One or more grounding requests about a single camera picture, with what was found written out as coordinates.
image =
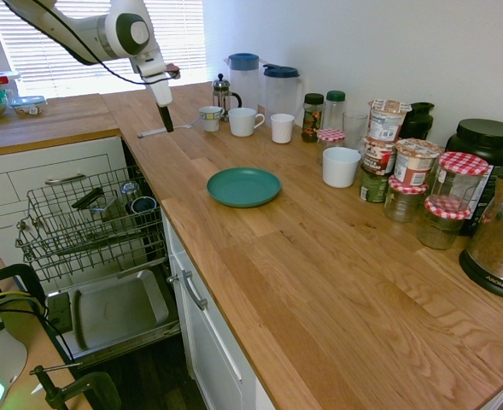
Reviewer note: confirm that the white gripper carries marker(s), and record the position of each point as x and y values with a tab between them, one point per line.
155	83

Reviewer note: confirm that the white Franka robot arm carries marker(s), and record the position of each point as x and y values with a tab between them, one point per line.
84	30

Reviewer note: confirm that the dishwasher body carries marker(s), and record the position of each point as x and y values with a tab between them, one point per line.
132	156

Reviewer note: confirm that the dishwasher door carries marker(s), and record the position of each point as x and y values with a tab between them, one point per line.
118	307

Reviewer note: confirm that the patterned paper cup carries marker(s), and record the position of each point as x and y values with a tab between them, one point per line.
211	119

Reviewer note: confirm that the glass french press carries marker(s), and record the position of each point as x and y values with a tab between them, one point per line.
222	96

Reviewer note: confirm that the large white mug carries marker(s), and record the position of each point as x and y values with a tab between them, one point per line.
242	123

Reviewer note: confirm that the clear glass tumbler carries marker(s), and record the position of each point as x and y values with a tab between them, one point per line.
129	192

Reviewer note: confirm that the clear pitcher light blue lid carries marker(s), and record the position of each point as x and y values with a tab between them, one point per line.
243	85

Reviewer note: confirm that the navy blue mug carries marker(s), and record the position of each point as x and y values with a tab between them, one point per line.
143	206

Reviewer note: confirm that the teal plate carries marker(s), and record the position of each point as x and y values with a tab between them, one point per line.
244	187

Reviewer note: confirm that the white window blind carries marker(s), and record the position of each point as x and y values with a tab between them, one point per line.
63	72

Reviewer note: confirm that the small white cup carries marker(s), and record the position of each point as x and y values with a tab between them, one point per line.
282	129

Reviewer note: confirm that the clear pitcher dark blue lid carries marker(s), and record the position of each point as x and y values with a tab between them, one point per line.
282	96

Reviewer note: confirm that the small container blue lid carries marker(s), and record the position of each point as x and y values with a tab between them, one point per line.
28	107

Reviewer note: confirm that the spice jar black lid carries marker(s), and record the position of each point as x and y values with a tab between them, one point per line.
312	119

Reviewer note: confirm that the white drawer front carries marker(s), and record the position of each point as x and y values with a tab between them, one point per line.
29	171

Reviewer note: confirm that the silver cabinet knob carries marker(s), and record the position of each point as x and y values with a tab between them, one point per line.
172	279

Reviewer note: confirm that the glass jar red checkered lid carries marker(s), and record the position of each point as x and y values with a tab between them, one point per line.
405	203
441	230
330	141

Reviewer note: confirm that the clear bottle green cap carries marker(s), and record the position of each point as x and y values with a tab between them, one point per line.
335	109

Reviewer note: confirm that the white bowl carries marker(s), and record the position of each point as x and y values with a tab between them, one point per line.
340	171

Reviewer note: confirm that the clear drinking glass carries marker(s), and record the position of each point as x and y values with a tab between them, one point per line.
355	128

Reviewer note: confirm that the black C clamp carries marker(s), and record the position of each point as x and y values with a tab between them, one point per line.
20	273
89	390

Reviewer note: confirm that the yogurt cup dark red label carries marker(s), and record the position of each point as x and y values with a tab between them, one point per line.
379	157

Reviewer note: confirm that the green tin can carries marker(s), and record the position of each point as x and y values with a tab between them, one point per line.
372	188

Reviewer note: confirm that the yogurt cup red white label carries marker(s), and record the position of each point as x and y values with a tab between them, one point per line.
415	164

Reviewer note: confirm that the black container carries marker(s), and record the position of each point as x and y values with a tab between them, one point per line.
419	121

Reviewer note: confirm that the brown robot table board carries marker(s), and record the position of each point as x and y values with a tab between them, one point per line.
42	346

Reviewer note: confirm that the large jar red checkered lid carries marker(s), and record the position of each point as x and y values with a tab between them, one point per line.
458	183

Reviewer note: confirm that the large black supplement tub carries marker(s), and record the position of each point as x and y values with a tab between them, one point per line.
486	145

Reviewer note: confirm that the stainless steel electric kettle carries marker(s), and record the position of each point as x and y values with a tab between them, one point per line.
494	252

